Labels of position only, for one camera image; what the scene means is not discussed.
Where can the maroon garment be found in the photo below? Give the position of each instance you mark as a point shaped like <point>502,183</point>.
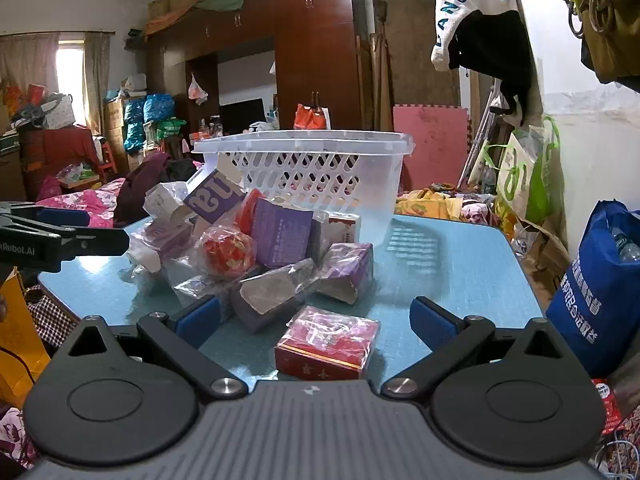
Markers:
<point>145,185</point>

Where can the white handbag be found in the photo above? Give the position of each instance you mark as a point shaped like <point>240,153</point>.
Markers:
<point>57,112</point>

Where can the yellow patterned cloth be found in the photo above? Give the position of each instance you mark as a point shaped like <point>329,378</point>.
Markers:
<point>425,207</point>

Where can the small purple box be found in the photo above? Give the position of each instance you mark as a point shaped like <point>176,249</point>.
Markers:
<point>347,267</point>

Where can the clear water bottle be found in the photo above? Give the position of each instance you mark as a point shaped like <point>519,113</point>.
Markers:
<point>487,180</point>

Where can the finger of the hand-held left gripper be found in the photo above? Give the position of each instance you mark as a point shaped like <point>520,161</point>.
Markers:
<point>100,242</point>
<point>62,217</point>

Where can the red gift box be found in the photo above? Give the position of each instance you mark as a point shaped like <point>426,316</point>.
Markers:
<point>320,355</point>

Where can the translucent white plastic basket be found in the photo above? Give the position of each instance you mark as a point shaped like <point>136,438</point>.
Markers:
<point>380,195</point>

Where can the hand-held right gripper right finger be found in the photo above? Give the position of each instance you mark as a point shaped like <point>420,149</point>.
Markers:
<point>432,322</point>

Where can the brown wooden wardrobe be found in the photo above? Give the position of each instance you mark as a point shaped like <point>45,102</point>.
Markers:
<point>310,50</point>

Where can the grey box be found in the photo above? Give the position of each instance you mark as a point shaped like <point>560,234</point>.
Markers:
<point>272,295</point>

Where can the plaid cloth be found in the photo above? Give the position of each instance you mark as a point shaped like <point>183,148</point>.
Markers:
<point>50,315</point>

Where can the green white tote bag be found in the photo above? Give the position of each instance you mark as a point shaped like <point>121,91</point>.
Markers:
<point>520,175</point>

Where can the brown wooden door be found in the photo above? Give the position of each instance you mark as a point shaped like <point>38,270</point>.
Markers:
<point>415,50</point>

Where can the black television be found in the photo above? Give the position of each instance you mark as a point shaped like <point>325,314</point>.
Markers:
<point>242,117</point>

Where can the green printed bag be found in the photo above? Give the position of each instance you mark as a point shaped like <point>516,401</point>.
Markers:
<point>172,129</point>

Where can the white hanging plastic bag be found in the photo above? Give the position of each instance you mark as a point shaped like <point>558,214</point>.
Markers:
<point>196,91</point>

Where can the water bottle in bag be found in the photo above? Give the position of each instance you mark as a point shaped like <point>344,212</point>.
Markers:
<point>627,247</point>

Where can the blue shopping bag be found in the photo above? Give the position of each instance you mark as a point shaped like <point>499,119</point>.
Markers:
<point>590,300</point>

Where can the pink floral blanket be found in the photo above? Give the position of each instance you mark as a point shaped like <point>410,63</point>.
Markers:
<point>85,205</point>

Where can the beige window curtain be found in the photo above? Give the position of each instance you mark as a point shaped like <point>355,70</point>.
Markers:
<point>25,60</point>
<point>95,75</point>

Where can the red ball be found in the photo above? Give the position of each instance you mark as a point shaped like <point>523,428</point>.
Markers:
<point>227,252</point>

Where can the blue patterned bag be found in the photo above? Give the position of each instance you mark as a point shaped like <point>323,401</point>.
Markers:
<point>157,107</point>

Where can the clear plastic wrap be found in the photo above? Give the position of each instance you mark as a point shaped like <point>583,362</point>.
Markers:
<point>200,287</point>

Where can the purple white lettered box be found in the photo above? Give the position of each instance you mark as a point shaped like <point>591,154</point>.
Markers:
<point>212,197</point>

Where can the yellow paper bag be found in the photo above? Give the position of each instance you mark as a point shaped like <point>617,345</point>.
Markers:
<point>15,340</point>

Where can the orange red hanging bag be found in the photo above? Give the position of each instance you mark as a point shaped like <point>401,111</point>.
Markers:
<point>310,117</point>

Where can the metal ladder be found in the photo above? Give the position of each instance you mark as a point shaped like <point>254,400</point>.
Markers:
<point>482,135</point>

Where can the white red tissue pack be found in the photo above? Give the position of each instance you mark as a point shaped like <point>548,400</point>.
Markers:
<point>345,227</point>

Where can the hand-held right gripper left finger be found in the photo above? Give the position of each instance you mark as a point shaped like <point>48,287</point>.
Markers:
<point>200,317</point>

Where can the red printed packet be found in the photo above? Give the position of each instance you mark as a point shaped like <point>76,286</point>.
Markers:
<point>607,405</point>

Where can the olive hanging bag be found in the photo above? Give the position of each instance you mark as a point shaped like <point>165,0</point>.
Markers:
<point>610,35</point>

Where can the red cloth covered cabinet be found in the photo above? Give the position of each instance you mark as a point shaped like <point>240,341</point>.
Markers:
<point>60,147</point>

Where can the large purple box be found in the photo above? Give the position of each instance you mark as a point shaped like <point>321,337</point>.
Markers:
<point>280,235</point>

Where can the stacked cardboard boxes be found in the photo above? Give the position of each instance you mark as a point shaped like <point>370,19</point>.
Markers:
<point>115,130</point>

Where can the pink foam mat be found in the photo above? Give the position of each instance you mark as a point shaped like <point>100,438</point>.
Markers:
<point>430,145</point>

